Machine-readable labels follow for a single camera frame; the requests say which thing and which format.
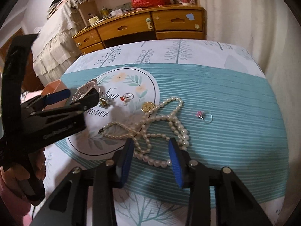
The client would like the lace covered furniture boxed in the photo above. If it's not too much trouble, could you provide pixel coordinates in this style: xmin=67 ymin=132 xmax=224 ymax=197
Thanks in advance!
xmin=31 ymin=0 xmax=85 ymax=85

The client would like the pink stone ring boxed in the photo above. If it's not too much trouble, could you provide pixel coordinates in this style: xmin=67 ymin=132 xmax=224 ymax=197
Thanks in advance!
xmin=196 ymin=110 xmax=213 ymax=124

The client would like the silver bracelet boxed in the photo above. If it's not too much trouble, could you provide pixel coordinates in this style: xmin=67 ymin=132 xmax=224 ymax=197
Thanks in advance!
xmin=71 ymin=79 xmax=101 ymax=103

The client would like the wooden desk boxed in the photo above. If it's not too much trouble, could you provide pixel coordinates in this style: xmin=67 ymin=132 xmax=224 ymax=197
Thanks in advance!
xmin=72 ymin=5 xmax=207 ymax=54

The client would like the red stone ring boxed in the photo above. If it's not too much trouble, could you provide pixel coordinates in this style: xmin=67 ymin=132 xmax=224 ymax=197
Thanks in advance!
xmin=120 ymin=92 xmax=135 ymax=106

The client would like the cream mug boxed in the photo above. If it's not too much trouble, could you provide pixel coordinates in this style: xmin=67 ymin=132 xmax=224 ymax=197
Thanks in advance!
xmin=88 ymin=15 xmax=100 ymax=26

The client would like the flower brooch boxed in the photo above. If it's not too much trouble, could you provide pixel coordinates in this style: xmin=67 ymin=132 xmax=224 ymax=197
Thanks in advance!
xmin=99 ymin=95 xmax=113 ymax=109

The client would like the white curtain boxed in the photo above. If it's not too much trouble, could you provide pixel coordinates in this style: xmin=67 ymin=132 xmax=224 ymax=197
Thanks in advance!
xmin=197 ymin=0 xmax=300 ymax=225

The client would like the patterned tablecloth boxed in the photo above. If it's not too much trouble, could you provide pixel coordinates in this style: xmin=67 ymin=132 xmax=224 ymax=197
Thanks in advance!
xmin=45 ymin=40 xmax=288 ymax=224

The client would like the left hand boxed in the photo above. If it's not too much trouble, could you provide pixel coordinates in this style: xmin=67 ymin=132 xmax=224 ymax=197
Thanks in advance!
xmin=0 ymin=146 xmax=47 ymax=205

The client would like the pink jewelry tray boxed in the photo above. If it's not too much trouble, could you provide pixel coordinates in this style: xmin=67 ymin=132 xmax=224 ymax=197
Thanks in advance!
xmin=41 ymin=80 xmax=67 ymax=110

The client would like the gold coin pendant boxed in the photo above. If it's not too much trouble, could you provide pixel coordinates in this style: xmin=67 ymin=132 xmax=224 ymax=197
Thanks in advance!
xmin=141 ymin=102 xmax=156 ymax=113

